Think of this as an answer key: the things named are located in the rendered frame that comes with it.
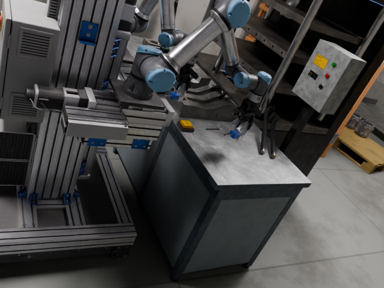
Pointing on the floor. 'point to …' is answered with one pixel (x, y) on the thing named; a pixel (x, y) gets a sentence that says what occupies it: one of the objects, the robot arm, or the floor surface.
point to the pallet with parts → (360, 144)
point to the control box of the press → (323, 85)
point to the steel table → (372, 109)
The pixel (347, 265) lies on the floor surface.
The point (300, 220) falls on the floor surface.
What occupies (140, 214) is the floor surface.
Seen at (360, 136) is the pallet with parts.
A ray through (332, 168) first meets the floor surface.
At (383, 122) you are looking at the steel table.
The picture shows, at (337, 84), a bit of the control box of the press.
